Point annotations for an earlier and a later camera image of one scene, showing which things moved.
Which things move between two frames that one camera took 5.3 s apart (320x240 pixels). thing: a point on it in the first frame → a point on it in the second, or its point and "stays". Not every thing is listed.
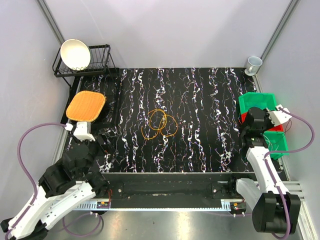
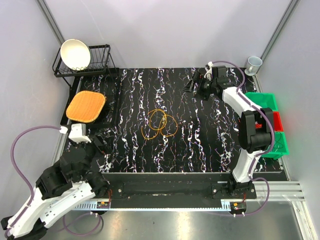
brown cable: [288, 127] → [277, 141]
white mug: [253, 64] stays
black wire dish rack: [101, 61] stays
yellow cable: [167, 124] stays
